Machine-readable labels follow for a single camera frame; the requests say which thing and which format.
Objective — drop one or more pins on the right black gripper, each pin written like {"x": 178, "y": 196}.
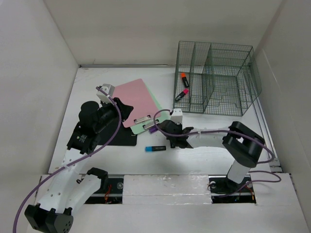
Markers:
{"x": 180, "y": 125}

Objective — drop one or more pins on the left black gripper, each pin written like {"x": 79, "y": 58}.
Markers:
{"x": 125, "y": 109}

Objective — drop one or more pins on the purple highlighter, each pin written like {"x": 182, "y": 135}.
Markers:
{"x": 153, "y": 129}

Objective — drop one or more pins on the green clipboard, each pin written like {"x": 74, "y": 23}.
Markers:
{"x": 148, "y": 124}

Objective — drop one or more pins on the blue highlighter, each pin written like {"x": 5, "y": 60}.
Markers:
{"x": 155, "y": 148}

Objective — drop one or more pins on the pink clipboard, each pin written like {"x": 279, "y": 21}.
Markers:
{"x": 136, "y": 94}

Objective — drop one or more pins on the orange highlighter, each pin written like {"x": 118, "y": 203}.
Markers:
{"x": 185, "y": 80}

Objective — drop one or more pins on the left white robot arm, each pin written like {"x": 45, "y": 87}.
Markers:
{"x": 67, "y": 193}

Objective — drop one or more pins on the black mat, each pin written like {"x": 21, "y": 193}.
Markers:
{"x": 124, "y": 137}

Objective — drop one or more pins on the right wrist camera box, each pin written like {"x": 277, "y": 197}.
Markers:
{"x": 176, "y": 116}

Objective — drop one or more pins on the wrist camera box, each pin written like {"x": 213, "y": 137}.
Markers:
{"x": 105, "y": 92}
{"x": 176, "y": 116}

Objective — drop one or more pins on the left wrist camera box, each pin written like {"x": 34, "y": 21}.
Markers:
{"x": 105, "y": 92}

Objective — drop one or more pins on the green wire mesh organizer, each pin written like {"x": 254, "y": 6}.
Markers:
{"x": 223, "y": 78}

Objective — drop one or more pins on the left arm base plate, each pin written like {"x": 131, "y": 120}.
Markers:
{"x": 112, "y": 194}

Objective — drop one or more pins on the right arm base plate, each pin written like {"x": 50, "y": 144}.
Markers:
{"x": 233, "y": 191}

